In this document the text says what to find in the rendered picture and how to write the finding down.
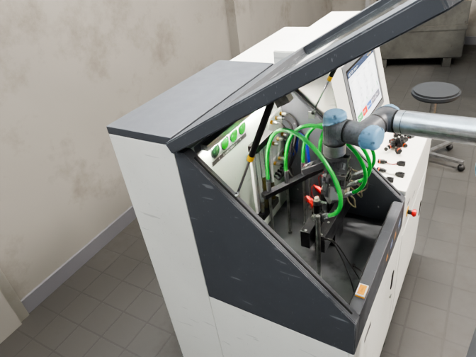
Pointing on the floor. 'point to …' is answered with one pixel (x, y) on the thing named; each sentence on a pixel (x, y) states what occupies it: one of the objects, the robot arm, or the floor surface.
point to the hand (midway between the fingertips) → (328, 200)
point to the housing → (179, 295)
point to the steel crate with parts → (432, 38)
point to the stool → (420, 91)
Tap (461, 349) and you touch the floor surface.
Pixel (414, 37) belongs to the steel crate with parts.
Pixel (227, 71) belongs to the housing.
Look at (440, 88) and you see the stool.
